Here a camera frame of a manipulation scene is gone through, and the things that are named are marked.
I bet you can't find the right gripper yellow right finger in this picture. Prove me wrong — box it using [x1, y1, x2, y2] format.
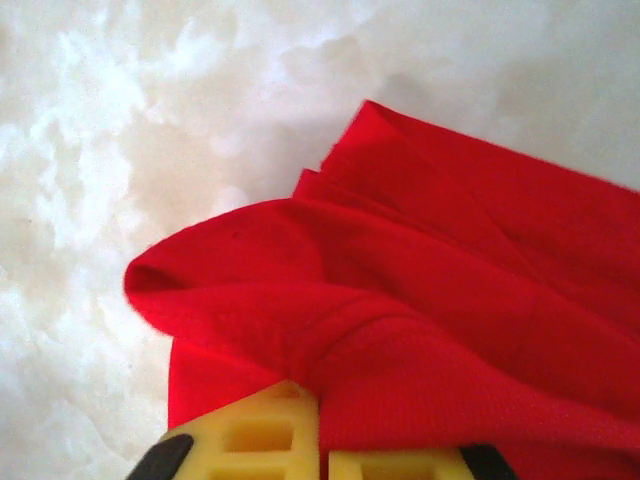
[327, 442, 519, 480]

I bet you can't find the red t-shirt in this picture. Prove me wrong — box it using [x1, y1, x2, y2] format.
[122, 98, 640, 480]

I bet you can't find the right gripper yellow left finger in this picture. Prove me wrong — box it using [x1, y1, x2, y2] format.
[130, 379, 322, 480]

